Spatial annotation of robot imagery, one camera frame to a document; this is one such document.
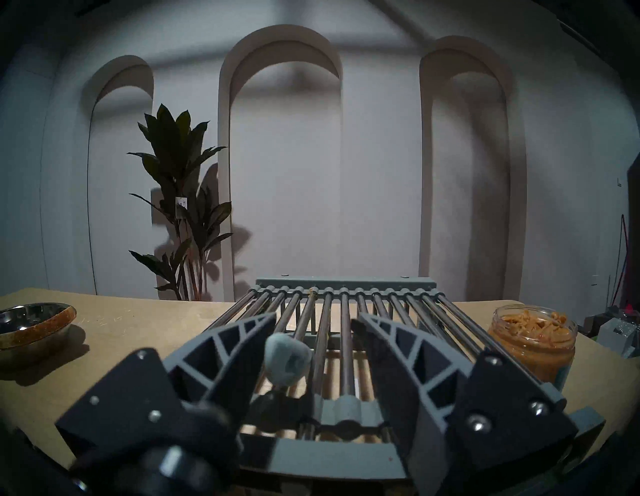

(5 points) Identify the open peanut butter jar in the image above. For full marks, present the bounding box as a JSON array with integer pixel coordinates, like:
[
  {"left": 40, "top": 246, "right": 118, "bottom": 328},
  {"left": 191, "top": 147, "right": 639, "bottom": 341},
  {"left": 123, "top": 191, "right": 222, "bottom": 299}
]
[{"left": 487, "top": 305, "right": 578, "bottom": 391}]

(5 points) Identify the white square box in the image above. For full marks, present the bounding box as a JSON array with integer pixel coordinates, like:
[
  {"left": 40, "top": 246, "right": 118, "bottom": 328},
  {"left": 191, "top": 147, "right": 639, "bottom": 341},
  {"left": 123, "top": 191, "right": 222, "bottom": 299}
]
[{"left": 597, "top": 315, "right": 640, "bottom": 358}]

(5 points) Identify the grey rack with metal bars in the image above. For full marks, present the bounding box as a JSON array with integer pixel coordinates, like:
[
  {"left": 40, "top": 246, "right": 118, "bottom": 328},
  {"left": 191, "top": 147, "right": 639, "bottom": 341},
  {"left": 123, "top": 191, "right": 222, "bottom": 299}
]
[{"left": 197, "top": 276, "right": 607, "bottom": 488}]

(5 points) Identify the dark door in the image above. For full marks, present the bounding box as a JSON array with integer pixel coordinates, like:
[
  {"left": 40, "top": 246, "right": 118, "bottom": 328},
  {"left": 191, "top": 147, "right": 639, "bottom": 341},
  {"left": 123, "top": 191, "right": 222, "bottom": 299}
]
[{"left": 626, "top": 150, "right": 640, "bottom": 316}]

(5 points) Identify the light blue handled knife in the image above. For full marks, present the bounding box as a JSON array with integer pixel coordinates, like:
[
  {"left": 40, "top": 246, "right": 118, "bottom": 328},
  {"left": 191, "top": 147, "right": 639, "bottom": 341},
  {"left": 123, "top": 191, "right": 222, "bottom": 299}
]
[{"left": 263, "top": 332, "right": 313, "bottom": 388}]

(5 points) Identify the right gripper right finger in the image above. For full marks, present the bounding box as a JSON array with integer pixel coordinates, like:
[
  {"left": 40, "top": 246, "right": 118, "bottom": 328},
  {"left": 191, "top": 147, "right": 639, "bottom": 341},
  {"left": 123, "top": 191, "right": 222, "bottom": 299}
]
[{"left": 351, "top": 312, "right": 581, "bottom": 496}]

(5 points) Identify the tall potted plant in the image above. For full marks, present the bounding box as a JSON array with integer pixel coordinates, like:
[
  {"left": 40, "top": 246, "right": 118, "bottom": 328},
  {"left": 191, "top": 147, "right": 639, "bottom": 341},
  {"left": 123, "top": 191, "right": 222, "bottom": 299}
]
[{"left": 127, "top": 103, "right": 233, "bottom": 302}]

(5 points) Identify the round metal plate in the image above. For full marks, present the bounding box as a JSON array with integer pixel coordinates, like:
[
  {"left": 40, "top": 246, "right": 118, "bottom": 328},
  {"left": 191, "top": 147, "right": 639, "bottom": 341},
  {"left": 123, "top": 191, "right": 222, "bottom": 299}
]
[{"left": 0, "top": 302, "right": 77, "bottom": 368}]

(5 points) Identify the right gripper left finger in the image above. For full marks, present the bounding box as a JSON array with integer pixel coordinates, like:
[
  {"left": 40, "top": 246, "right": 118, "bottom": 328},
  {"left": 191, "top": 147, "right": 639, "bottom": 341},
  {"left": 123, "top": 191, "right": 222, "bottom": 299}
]
[{"left": 55, "top": 312, "right": 277, "bottom": 476}]

